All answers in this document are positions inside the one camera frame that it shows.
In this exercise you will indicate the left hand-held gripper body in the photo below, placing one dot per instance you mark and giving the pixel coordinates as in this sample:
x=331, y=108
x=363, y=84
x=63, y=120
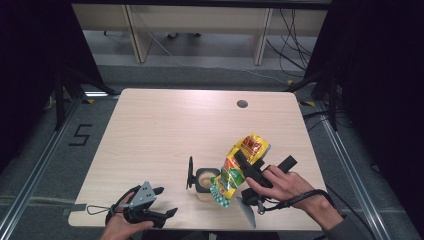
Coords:
x=142, y=196

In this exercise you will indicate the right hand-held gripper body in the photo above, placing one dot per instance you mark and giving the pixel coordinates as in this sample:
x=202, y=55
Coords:
x=251, y=196

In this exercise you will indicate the yellow seasoning pouch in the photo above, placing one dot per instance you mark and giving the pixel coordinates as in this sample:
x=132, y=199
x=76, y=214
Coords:
x=233, y=176

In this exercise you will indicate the clear seasoning jar black lid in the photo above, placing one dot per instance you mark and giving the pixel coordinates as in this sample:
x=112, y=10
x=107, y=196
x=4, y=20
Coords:
x=204, y=180

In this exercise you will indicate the person's right hand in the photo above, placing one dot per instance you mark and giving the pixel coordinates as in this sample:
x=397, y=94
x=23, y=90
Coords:
x=290, y=188

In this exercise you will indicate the person's left hand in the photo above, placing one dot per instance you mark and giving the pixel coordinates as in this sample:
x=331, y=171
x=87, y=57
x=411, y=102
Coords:
x=118, y=228

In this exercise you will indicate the grey tape strip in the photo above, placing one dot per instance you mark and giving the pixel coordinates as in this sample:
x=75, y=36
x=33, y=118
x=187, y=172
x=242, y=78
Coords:
x=75, y=208

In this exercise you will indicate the black metal stand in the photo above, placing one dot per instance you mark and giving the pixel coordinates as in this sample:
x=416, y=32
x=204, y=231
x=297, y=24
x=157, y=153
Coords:
x=332, y=100
x=59, y=100

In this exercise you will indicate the grey floor strip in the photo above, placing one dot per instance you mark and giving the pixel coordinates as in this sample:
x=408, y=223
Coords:
x=33, y=199

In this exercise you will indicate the small dark floor object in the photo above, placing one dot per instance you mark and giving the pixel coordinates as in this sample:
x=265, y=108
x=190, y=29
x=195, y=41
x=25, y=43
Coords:
x=172, y=34
x=196, y=34

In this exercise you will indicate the beige wooden desk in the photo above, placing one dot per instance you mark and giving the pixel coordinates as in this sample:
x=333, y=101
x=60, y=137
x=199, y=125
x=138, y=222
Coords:
x=140, y=40

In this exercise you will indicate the black curtain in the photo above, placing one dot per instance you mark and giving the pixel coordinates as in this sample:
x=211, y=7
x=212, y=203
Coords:
x=383, y=66
x=26, y=66

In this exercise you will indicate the aluminium floor rail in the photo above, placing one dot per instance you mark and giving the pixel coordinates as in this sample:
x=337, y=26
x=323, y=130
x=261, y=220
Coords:
x=38, y=166
x=349, y=166

